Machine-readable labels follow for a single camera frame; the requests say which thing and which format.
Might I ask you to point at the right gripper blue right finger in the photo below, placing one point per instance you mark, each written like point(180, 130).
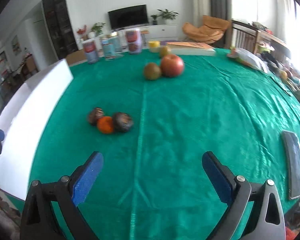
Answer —
point(266, 219)

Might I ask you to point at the orange tangerine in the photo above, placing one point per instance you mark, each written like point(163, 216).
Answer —
point(105, 125)

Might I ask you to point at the yellow lid small jar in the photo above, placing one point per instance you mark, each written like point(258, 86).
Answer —
point(154, 46)

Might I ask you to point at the orange lounge chair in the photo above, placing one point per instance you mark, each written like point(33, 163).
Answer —
point(210, 32)

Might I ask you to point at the red-label tin can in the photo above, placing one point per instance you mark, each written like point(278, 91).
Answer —
point(90, 51)
point(134, 41)

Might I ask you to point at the white TV cabinet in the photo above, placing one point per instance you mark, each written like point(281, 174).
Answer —
point(163, 32)

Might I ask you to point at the wooden chair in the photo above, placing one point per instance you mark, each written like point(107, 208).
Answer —
point(249, 37)

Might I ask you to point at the small green-yellow pear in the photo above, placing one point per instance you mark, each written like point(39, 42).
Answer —
point(164, 50)

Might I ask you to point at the small potted plant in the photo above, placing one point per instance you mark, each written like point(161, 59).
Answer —
point(154, 18)

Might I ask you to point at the snack bag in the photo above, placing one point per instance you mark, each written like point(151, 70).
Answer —
point(248, 59)

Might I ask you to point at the green tablecloth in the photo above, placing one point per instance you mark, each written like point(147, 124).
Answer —
point(152, 185)

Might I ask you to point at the red apple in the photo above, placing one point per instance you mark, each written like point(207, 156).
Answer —
point(172, 65)

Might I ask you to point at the brown round pear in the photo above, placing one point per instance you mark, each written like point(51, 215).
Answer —
point(152, 71)

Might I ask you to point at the left green plant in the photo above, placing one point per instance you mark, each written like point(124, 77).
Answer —
point(97, 28)

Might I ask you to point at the dark mangosteen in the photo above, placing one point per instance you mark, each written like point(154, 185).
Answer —
point(95, 115)

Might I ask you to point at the black television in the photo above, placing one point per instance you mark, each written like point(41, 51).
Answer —
point(128, 16)

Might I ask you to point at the red flower vase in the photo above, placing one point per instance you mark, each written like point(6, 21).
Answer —
point(81, 32)

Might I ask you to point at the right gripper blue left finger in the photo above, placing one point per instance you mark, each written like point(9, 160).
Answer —
point(39, 220)

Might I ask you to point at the large potted plant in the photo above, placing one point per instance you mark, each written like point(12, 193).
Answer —
point(168, 16)

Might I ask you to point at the dark avocado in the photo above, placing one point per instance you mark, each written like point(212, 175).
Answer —
point(122, 122)

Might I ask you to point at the right red-label tin can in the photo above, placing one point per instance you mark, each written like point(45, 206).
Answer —
point(134, 41)

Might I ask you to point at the white cardboard box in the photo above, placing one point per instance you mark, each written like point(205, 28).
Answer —
point(23, 121)

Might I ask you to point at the dark wooden bookshelf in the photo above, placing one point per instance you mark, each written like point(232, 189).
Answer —
point(59, 27)

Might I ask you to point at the left red-label tin can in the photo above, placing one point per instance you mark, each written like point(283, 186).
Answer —
point(90, 51)

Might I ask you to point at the clear glass jar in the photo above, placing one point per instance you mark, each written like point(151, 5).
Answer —
point(111, 46)

